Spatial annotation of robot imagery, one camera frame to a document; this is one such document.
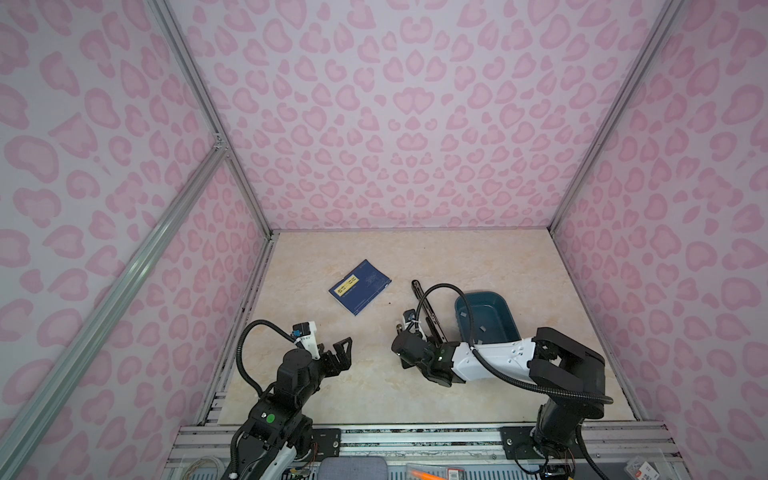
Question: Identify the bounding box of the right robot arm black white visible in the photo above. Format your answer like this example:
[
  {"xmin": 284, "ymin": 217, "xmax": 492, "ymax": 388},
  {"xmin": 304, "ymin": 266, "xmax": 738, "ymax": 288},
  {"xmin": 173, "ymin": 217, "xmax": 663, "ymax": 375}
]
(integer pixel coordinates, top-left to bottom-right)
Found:
[{"xmin": 391, "ymin": 283, "xmax": 613, "ymax": 479}]

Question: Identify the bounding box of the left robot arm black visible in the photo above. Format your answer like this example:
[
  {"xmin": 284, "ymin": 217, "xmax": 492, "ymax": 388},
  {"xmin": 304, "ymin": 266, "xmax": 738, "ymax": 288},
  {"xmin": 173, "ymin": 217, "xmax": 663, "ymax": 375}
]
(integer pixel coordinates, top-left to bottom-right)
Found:
[{"xmin": 221, "ymin": 319, "xmax": 353, "ymax": 479}]

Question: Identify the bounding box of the blue book yellow label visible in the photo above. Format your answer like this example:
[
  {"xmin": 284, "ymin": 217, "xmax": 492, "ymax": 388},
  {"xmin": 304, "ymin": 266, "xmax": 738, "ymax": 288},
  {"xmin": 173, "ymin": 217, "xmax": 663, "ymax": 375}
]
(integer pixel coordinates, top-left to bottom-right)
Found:
[{"xmin": 328, "ymin": 259, "xmax": 392, "ymax": 316}]

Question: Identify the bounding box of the teal plastic tray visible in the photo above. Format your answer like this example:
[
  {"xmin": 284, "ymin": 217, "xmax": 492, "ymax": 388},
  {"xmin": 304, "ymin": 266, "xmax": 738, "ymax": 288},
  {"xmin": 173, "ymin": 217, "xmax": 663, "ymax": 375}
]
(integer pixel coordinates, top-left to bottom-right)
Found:
[{"xmin": 465, "ymin": 291, "xmax": 522, "ymax": 344}]

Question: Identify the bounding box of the grey pad front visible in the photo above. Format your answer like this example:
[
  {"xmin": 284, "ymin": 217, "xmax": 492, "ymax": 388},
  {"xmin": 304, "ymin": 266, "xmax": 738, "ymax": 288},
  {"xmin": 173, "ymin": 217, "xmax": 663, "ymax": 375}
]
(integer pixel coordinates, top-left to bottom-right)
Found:
[{"xmin": 316, "ymin": 457, "xmax": 389, "ymax": 480}]

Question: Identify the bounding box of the white tag front right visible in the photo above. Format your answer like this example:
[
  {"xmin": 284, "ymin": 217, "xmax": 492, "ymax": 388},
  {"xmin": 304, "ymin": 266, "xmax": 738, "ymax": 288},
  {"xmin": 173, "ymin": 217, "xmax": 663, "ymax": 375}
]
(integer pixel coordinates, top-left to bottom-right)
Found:
[{"xmin": 624, "ymin": 457, "xmax": 662, "ymax": 480}]

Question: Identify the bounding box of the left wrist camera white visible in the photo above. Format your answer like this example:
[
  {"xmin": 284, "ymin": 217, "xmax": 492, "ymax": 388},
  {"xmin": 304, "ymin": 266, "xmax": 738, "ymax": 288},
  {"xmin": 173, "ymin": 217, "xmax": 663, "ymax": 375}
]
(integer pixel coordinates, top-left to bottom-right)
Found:
[{"xmin": 292, "ymin": 321, "xmax": 320, "ymax": 360}]

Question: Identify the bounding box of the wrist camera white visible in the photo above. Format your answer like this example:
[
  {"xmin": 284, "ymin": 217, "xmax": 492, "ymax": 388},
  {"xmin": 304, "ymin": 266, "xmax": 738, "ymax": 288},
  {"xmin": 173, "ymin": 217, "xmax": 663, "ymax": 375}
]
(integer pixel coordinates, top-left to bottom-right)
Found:
[
  {"xmin": 292, "ymin": 321, "xmax": 320, "ymax": 360},
  {"xmin": 403, "ymin": 309, "xmax": 421, "ymax": 334}
]

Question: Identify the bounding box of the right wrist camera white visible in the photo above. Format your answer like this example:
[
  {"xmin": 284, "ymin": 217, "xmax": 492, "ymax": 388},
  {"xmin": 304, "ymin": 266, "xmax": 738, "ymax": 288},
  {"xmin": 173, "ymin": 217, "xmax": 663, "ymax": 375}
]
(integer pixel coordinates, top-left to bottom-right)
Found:
[{"xmin": 403, "ymin": 309, "xmax": 421, "ymax": 334}]

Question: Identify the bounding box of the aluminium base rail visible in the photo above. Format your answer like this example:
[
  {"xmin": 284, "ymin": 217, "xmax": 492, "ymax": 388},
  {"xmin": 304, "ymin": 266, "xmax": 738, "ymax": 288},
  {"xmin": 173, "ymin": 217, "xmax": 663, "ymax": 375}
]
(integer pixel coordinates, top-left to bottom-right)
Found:
[{"xmin": 161, "ymin": 422, "xmax": 691, "ymax": 480}]

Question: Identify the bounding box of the orange handled tool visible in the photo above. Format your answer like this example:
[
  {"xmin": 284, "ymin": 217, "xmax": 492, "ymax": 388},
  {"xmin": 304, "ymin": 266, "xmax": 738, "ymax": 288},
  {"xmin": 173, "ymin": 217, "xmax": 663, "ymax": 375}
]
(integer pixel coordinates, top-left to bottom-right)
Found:
[{"xmin": 406, "ymin": 464, "xmax": 467, "ymax": 480}]

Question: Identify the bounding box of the aluminium diagonal frame bar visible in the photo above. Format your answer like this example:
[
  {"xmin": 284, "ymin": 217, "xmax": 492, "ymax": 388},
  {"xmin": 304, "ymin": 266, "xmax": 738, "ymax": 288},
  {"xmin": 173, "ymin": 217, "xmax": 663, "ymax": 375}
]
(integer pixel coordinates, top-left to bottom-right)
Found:
[{"xmin": 1, "ymin": 146, "xmax": 227, "ymax": 479}]

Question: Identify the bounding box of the aluminium frame corner post left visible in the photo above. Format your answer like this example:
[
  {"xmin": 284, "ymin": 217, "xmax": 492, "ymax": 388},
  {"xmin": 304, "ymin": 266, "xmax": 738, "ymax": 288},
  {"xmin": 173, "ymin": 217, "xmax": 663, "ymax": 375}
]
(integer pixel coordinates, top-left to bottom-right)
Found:
[{"xmin": 146, "ymin": 0, "xmax": 273, "ymax": 240}]

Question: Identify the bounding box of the aluminium frame corner post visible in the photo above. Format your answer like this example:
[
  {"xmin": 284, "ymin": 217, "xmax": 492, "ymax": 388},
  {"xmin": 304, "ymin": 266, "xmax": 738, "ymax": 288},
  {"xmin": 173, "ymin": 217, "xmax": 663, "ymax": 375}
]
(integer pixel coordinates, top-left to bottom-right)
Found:
[
  {"xmin": 146, "ymin": 0, "xmax": 273, "ymax": 240},
  {"xmin": 548, "ymin": 0, "xmax": 687, "ymax": 238}
]

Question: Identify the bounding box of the aluminium frame corner post right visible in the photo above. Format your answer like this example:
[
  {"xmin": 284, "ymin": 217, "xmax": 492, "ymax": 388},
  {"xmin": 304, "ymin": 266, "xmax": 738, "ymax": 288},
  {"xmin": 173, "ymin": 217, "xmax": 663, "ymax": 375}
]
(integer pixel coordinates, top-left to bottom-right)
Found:
[{"xmin": 548, "ymin": 0, "xmax": 687, "ymax": 238}]

